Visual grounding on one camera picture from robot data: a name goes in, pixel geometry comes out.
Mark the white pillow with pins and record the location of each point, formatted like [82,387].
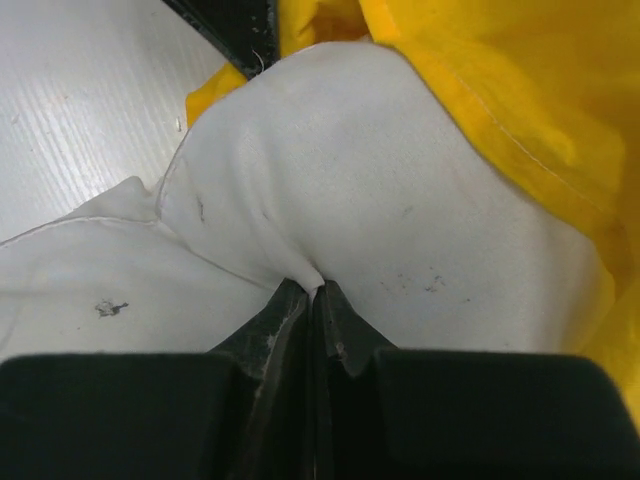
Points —
[339,164]

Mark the yellow printed pillowcase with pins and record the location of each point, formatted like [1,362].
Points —
[547,92]

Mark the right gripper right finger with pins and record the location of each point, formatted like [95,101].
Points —
[389,413]

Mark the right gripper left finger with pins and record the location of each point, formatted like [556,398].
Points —
[238,411]

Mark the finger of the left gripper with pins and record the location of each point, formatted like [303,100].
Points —
[245,32]

